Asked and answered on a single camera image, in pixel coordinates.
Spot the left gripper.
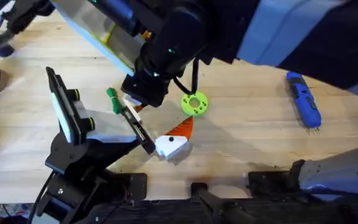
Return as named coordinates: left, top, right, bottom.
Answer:
left=82, top=94, right=195, bottom=160

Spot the green toy vegetable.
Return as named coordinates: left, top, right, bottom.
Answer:
left=106, top=87, right=124, bottom=115

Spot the blue electric screwdriver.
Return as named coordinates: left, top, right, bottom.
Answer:
left=285, top=71, right=322, bottom=130

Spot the green disc with holes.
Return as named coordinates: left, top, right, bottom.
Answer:
left=180, top=90, right=209, bottom=118

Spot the right wrist upright plate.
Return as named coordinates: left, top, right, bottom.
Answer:
left=50, top=0, right=145, bottom=77

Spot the wrist upright plate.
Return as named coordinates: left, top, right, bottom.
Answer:
left=50, top=0, right=145, bottom=77
left=45, top=67, right=96, bottom=146

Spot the left wrist upright plate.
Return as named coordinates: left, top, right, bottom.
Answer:
left=45, top=67, right=96, bottom=146

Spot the black and blue stand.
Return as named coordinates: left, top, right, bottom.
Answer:
left=0, top=0, right=55, bottom=58

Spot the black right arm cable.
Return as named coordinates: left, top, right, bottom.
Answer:
left=172, top=57, right=200, bottom=96

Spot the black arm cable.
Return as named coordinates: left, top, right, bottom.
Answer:
left=172, top=57, right=200, bottom=96
left=28, top=170, right=56, bottom=224

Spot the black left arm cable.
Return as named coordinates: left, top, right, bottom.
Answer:
left=28, top=170, right=56, bottom=224

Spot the black rail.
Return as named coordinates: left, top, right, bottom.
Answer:
left=82, top=182, right=358, bottom=224

